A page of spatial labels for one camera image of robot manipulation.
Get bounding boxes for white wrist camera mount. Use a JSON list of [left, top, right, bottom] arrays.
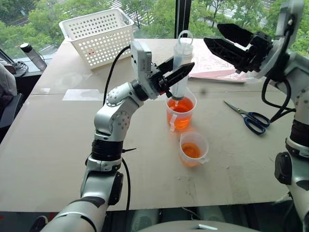
[[255, 0, 305, 78], [129, 40, 160, 100]]

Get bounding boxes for small cup with red liquid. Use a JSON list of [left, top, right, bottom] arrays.
[[179, 131, 210, 168]]

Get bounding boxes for grey bottle with black cap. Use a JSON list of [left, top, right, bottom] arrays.
[[19, 43, 48, 72]]

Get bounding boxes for blue handled scissors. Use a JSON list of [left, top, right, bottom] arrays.
[[223, 100, 271, 135]]

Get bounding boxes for silver robot torso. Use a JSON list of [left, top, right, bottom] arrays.
[[137, 220, 263, 232]]

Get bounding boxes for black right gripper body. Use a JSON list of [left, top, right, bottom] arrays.
[[245, 30, 275, 73]]

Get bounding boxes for dark window frame post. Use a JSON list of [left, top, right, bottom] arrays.
[[175, 0, 192, 40]]

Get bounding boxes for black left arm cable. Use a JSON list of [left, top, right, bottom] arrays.
[[102, 45, 132, 211]]

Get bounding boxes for clear plastic syringe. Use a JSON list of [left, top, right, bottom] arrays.
[[169, 30, 195, 107]]

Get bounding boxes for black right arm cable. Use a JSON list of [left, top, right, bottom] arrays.
[[261, 14, 297, 123]]

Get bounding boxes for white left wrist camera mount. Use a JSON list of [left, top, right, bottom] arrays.
[[129, 40, 160, 100]]

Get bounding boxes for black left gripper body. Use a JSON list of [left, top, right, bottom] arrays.
[[148, 61, 171, 98]]

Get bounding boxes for grey garment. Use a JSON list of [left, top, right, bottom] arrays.
[[0, 62, 18, 116]]

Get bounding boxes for black chair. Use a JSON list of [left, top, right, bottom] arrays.
[[0, 93, 24, 143]]

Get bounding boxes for pink and white paper booklet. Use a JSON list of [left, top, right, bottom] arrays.
[[188, 38, 252, 84]]

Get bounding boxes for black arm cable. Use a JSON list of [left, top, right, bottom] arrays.
[[261, 14, 297, 123], [102, 45, 132, 211]]

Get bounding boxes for white perforated plastic basket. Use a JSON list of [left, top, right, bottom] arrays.
[[58, 8, 135, 71]]

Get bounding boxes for large cup with red liquid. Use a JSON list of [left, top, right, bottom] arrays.
[[165, 90, 197, 132]]

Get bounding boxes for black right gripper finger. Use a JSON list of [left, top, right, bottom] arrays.
[[203, 37, 252, 73], [217, 23, 253, 48]]

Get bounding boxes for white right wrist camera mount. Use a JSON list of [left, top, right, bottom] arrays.
[[255, 0, 305, 78]]

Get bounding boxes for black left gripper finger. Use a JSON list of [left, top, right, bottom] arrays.
[[163, 62, 196, 89], [156, 56, 175, 73]]

